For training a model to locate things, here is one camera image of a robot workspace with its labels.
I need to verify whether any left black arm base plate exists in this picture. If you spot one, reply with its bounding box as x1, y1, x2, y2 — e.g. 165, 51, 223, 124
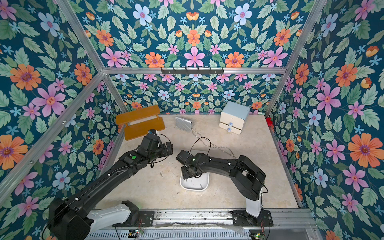
116, 210, 155, 228

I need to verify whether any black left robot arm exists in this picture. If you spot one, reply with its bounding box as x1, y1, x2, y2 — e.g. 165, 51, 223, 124
45, 130, 174, 240

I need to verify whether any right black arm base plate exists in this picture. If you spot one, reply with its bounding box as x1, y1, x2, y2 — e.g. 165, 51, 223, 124
230, 210, 274, 227

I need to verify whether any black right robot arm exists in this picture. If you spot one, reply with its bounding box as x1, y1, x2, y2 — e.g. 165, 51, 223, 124
176, 150, 268, 218

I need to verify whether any orange wooden two-tier shelf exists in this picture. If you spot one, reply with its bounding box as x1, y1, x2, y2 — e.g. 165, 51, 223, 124
116, 105, 166, 141

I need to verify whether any aluminium front rail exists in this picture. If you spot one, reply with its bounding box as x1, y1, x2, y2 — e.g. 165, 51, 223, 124
87, 209, 323, 240

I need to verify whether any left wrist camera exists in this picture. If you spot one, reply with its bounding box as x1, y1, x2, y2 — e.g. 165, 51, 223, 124
148, 129, 158, 136

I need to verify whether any small white drawer cabinet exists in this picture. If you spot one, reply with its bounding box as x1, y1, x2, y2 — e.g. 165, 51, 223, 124
219, 102, 251, 135

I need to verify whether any thin metal chain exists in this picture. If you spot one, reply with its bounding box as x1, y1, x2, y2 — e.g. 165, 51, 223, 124
190, 127, 237, 160

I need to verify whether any black wall hook rail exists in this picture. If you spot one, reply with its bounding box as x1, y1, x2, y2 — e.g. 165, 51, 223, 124
161, 67, 224, 75

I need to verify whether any silver quilted pouch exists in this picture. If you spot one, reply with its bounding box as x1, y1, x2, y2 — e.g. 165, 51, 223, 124
175, 117, 193, 132

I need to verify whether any white plastic storage tray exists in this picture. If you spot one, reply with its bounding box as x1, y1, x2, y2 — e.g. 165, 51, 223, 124
179, 149, 210, 192

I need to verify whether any red object at wall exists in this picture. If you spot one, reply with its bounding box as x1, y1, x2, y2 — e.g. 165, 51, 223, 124
266, 117, 274, 128

